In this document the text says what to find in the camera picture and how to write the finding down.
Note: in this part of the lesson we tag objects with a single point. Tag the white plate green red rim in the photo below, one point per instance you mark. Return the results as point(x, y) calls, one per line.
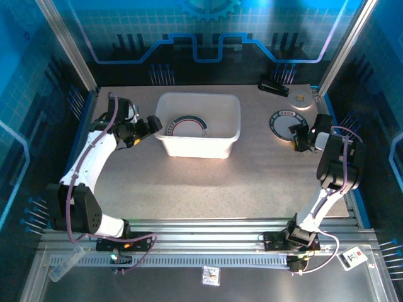
point(189, 127)

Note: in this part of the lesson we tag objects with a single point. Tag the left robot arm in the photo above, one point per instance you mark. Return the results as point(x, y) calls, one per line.
point(91, 157)

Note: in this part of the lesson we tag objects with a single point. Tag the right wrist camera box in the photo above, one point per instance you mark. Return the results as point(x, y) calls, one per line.
point(323, 123)

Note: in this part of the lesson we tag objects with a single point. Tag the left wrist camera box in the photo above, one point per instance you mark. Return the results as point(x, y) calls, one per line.
point(122, 108)

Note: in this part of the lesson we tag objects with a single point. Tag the black controller box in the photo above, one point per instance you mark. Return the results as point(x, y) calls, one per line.
point(297, 263)
point(121, 260)

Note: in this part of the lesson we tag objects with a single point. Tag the white tape roll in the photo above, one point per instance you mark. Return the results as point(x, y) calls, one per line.
point(307, 101)

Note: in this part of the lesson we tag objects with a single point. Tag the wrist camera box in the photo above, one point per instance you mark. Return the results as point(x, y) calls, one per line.
point(323, 123)
point(122, 108)

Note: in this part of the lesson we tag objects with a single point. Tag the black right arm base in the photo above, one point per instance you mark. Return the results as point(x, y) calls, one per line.
point(273, 240)

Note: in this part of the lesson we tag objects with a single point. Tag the white plate green lettered rim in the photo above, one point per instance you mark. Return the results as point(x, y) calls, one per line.
point(283, 126)

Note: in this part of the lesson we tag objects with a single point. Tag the aluminium frame post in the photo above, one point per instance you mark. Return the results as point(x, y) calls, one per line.
point(346, 47)
point(67, 47)

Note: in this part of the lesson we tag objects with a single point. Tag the white plastic bin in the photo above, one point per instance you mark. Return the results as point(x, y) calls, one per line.
point(201, 148)

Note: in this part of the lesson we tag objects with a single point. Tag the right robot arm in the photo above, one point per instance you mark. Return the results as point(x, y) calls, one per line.
point(341, 165)

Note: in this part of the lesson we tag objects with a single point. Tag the black stapler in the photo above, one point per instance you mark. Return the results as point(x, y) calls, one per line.
point(272, 88)

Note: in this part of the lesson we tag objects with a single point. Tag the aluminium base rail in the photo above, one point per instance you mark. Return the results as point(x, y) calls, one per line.
point(204, 236)

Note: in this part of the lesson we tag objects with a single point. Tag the white card red mark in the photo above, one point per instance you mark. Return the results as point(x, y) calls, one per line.
point(352, 258)

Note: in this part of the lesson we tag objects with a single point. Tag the clear plastic case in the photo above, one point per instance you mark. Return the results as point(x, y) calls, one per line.
point(64, 265)

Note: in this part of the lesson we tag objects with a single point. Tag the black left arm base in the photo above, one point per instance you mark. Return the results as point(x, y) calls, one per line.
point(143, 242)

